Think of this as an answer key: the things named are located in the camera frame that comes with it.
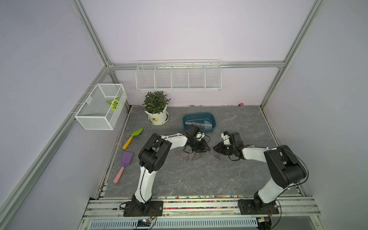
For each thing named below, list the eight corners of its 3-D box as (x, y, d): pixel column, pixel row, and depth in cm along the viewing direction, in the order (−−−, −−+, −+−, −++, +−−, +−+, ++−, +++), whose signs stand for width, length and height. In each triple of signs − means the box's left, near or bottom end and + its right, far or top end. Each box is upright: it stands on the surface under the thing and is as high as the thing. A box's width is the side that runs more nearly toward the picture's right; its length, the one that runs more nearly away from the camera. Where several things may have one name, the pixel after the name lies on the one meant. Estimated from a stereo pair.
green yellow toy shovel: (120, 148, 99) (119, 146, 97) (139, 128, 110) (139, 126, 108) (124, 150, 98) (123, 149, 96) (143, 130, 109) (142, 128, 107)
